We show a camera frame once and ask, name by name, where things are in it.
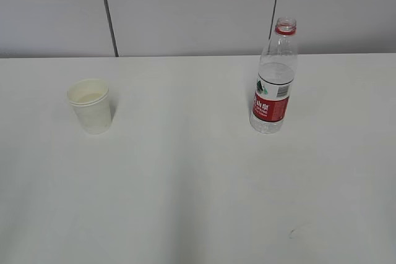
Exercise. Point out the clear red-label water bottle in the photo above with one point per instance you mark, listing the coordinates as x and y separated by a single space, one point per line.
276 73

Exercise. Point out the white paper cup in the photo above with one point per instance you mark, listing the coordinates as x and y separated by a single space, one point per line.
90 102

